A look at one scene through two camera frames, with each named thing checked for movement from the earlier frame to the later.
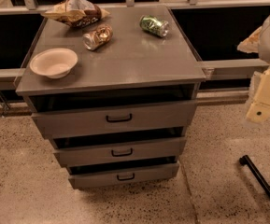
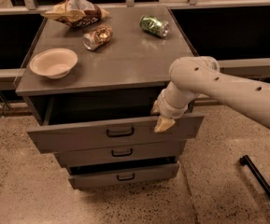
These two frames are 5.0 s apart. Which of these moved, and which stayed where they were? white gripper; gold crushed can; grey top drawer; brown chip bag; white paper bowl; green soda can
Moved: white gripper; grey top drawer
Stayed: brown chip bag; green soda can; gold crushed can; white paper bowl
